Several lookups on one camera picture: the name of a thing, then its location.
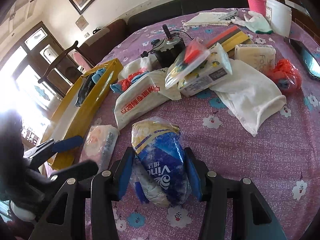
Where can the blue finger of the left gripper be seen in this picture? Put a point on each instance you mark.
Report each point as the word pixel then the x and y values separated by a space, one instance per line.
pixel 51 147
pixel 78 171

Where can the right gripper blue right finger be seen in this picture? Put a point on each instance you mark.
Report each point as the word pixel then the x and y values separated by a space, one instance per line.
pixel 252 217

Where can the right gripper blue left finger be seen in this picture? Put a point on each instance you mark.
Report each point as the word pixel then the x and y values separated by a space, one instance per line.
pixel 64 218

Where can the blue Vinda tissue pack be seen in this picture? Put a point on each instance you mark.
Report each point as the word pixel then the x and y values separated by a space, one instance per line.
pixel 159 167

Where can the beige Face tissue pack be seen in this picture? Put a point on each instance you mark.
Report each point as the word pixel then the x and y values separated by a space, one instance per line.
pixel 260 57

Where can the pink tissue pack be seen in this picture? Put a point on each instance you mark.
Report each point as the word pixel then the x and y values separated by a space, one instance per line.
pixel 99 145

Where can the yellow cardboard box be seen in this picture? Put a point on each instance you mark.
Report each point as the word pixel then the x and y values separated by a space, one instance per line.
pixel 68 120

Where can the dark sock in box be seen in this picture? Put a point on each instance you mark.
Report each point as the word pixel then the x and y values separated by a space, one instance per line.
pixel 88 85

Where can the wooden glass door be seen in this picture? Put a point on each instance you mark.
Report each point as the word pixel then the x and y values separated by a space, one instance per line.
pixel 42 49

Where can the blue red cloth bundle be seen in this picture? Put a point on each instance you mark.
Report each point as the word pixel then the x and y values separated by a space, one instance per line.
pixel 123 85

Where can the dark wooden chair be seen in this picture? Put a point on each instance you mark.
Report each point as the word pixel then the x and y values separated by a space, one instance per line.
pixel 65 65

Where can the white tissue pack red text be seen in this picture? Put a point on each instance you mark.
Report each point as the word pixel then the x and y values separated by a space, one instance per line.
pixel 144 95

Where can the brown armchair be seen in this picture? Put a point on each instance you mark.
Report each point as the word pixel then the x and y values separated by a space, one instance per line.
pixel 102 42

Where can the white cloth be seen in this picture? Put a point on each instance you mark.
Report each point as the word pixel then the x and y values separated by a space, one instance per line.
pixel 250 95

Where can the purple floral tablecloth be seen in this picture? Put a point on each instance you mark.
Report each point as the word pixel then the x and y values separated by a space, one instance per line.
pixel 282 159

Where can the black electric motor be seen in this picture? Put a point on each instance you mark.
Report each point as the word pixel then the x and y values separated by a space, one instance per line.
pixel 167 50

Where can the red plastic bag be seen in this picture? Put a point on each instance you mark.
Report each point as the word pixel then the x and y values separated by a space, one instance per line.
pixel 286 76

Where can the lemon print tissue pack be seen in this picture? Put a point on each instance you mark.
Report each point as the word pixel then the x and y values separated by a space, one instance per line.
pixel 215 68

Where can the clear bag with red item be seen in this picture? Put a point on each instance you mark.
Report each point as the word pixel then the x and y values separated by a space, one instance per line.
pixel 193 55

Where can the black smartphone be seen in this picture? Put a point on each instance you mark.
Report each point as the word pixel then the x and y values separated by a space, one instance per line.
pixel 306 58

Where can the stack of coloured sponges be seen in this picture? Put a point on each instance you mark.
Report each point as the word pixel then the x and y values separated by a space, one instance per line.
pixel 229 38

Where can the white notebook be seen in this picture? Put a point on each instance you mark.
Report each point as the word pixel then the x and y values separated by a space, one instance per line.
pixel 208 18

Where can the white work glove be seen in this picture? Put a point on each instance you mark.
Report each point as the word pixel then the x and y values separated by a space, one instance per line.
pixel 253 21

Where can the white plastic bucket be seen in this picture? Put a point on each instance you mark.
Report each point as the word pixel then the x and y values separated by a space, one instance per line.
pixel 279 16

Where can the black sofa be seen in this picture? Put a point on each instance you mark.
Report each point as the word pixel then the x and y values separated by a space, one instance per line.
pixel 177 8

